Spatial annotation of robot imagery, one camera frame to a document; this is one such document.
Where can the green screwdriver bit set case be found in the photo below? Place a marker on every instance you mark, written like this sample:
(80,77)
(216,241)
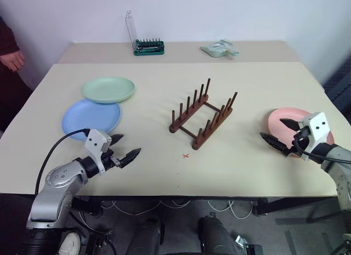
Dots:
(149,50)

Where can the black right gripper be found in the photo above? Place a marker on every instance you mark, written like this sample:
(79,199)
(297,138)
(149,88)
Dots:
(300,137)

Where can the black ribbed object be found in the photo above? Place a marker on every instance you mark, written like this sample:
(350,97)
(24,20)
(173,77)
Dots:
(340,87)

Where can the bystander bare hand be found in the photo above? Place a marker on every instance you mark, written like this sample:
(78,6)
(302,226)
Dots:
(12,60)

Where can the clear plastic bag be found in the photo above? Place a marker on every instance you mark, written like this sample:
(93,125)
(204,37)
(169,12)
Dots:
(216,49)

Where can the pink red plastic plate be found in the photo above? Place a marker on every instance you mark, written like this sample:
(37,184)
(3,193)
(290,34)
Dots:
(277,123)

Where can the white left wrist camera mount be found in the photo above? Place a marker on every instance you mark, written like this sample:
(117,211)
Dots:
(96,141)

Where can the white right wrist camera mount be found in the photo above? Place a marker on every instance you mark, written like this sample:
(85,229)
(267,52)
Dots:
(318,126)

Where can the blue plastic plate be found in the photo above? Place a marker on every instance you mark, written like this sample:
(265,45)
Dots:
(87,118)

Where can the small silver metal bracket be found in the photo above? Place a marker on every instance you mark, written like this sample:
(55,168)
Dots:
(240,240)

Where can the green plastic plate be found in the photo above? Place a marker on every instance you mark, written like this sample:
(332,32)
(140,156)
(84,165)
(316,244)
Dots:
(108,89)

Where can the brown wooden dish rack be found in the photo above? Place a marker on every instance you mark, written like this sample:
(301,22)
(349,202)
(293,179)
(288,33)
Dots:
(198,144)

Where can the dark rounded shape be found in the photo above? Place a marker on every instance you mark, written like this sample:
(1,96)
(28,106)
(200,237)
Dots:
(145,238)
(216,238)

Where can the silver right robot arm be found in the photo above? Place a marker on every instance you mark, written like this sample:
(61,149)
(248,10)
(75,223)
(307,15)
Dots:
(342,172)

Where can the white round wheel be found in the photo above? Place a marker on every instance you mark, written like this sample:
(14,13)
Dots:
(68,242)

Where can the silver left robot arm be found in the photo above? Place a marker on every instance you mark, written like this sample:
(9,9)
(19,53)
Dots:
(55,189)

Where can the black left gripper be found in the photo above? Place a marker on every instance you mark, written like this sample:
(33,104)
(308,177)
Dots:
(109,159)

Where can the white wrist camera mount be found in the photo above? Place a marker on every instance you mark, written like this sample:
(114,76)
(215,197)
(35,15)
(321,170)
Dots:
(318,126)
(96,141)

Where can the dark red bystander sleeve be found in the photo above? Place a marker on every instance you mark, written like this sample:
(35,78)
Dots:
(6,38)

